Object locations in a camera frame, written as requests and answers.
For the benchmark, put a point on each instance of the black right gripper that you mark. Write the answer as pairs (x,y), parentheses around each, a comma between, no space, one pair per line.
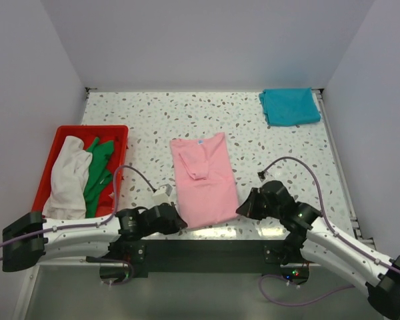
(248,208)

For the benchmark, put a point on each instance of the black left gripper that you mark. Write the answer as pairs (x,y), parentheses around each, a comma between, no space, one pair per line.
(177,224)

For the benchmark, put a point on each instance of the pink t shirt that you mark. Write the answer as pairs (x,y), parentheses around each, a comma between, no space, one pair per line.
(204,180)

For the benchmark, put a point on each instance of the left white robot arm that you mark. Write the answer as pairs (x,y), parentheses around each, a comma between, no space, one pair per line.
(34,238)

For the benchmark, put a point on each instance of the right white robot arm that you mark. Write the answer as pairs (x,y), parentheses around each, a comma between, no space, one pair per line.
(314,238)

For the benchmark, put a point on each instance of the green t shirt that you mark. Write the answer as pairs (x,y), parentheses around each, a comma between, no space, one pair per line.
(99,175)

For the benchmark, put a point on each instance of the teal folded t shirt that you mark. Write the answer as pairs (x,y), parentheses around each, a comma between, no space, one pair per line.
(289,107)

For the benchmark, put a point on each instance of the white t shirt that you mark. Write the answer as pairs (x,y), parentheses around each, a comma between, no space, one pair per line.
(69,177)

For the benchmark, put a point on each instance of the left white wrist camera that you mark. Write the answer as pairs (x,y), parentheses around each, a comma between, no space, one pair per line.
(162,194)

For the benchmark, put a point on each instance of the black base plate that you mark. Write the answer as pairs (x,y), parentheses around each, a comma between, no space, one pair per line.
(196,256)

